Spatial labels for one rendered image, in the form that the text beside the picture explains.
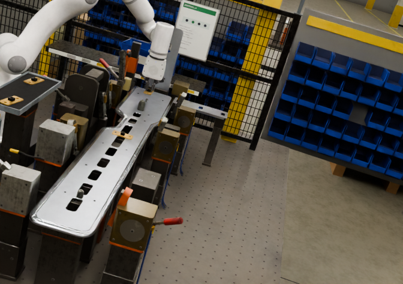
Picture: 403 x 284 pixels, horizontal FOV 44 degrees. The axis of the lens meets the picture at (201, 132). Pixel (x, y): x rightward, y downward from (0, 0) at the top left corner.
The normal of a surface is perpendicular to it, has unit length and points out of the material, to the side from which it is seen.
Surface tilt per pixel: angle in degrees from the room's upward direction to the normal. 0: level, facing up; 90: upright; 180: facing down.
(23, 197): 90
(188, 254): 0
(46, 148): 90
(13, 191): 90
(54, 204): 0
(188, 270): 0
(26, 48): 67
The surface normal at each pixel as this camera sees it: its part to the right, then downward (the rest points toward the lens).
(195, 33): -0.10, 0.35
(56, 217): 0.26, -0.89
